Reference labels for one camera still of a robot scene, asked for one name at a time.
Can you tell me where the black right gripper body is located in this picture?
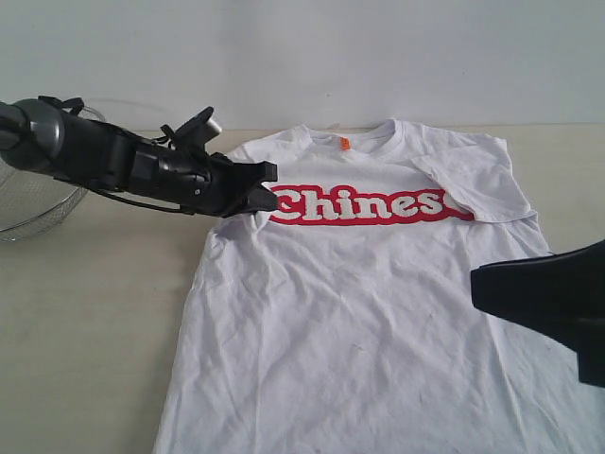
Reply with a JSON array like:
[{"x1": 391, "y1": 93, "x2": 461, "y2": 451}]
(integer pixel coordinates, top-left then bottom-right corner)
[{"x1": 470, "y1": 241, "x2": 604, "y2": 387}]

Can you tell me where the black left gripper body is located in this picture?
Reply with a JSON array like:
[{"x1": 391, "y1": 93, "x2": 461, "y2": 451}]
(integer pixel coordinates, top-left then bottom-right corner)
[{"x1": 131, "y1": 146, "x2": 278, "y2": 218}]

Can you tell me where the white t-shirt with red logo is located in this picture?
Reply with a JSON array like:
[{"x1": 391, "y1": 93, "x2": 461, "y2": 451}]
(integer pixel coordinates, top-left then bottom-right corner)
[{"x1": 154, "y1": 119, "x2": 604, "y2": 453}]

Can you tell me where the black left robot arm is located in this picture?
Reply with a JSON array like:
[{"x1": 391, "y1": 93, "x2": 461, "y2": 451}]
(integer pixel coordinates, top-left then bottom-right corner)
[{"x1": 1, "y1": 96, "x2": 278, "y2": 218}]

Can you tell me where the metal wire mesh basket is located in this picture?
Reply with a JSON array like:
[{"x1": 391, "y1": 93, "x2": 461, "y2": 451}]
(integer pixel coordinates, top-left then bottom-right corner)
[{"x1": 1, "y1": 96, "x2": 109, "y2": 241}]

